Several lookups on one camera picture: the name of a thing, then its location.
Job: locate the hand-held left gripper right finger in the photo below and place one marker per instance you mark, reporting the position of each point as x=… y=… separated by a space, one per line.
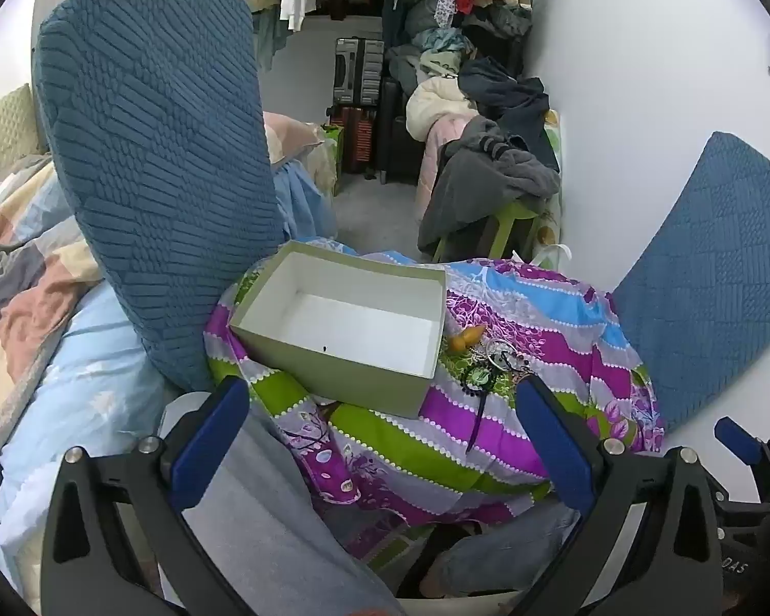
x=555 y=443

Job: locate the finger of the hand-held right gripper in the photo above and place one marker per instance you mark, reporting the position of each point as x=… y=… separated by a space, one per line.
x=738 y=439

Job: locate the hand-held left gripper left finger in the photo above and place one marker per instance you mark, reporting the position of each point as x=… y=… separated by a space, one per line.
x=208 y=443

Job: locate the green cardboard box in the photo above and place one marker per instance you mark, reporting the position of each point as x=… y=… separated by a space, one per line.
x=353 y=327

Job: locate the colourful striped floral cloth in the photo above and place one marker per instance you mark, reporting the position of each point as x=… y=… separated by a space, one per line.
x=526 y=346

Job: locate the person's right leg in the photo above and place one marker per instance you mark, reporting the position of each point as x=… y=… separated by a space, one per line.
x=507 y=545

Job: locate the light blue bed sheet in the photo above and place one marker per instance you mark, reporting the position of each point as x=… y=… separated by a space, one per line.
x=96 y=372

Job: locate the wide blue chair cover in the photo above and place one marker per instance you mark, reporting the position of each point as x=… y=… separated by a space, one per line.
x=706 y=295

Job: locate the green stool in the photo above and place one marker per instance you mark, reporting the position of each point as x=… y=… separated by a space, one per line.
x=507 y=224

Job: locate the patchwork quilt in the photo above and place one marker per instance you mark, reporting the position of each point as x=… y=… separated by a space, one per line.
x=19 y=269

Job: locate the tall blue chair cover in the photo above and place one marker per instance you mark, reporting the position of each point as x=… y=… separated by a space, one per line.
x=160 y=167

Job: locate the green shopping bag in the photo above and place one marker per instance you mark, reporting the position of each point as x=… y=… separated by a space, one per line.
x=333 y=154

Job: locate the pink pillow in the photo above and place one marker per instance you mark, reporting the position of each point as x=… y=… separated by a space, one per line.
x=285 y=135

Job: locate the red suitcase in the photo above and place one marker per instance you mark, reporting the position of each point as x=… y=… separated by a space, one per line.
x=359 y=138

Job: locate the plain black suitcase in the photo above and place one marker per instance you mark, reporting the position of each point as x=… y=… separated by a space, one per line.
x=396 y=135

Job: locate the beige padded headboard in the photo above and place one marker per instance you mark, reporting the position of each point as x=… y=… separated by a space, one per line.
x=6 y=128

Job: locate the pile of clothes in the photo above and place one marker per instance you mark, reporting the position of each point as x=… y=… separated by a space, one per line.
x=475 y=70

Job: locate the black striped suitcase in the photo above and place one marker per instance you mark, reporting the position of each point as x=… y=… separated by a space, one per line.
x=359 y=70

